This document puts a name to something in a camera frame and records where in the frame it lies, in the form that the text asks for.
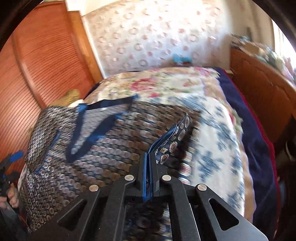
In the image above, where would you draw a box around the white circle-patterned curtain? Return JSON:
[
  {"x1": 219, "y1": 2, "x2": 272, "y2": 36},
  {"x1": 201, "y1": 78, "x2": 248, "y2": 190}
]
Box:
[{"x1": 82, "y1": 1, "x2": 230, "y2": 77}]

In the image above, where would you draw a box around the blue floral white quilt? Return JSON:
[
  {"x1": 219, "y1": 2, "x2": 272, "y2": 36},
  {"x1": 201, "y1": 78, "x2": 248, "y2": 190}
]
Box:
[{"x1": 161, "y1": 94, "x2": 245, "y2": 215}]

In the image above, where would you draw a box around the cardboard box on sideboard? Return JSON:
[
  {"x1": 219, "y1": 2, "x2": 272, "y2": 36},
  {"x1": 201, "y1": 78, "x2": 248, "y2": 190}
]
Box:
[{"x1": 243, "y1": 42, "x2": 266, "y2": 56}]

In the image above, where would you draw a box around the red wooden wardrobe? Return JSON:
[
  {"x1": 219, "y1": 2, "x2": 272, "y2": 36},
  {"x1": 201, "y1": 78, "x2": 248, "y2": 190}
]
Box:
[{"x1": 1, "y1": 1, "x2": 102, "y2": 159}]

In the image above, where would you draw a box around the person's left hand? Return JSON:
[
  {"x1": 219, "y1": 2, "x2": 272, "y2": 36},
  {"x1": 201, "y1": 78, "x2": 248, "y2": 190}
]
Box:
[{"x1": 0, "y1": 183, "x2": 20, "y2": 209}]

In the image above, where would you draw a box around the wooden sideboard cabinet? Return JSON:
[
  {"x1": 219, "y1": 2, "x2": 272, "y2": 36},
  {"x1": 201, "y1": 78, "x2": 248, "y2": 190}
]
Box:
[{"x1": 230, "y1": 48, "x2": 295, "y2": 151}]

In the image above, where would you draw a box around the navy blue bed sheet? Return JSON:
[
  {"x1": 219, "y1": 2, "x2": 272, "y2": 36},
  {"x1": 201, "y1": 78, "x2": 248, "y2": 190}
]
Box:
[{"x1": 214, "y1": 67, "x2": 280, "y2": 240}]

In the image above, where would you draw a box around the teal object behind bed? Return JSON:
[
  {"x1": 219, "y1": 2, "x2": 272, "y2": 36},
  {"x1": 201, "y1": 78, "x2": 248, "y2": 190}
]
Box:
[{"x1": 173, "y1": 54, "x2": 192, "y2": 66}]

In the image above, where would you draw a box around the dark circle-patterned garment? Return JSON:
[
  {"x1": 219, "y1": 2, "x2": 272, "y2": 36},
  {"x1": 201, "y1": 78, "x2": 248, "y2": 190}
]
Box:
[{"x1": 21, "y1": 96, "x2": 200, "y2": 240}]

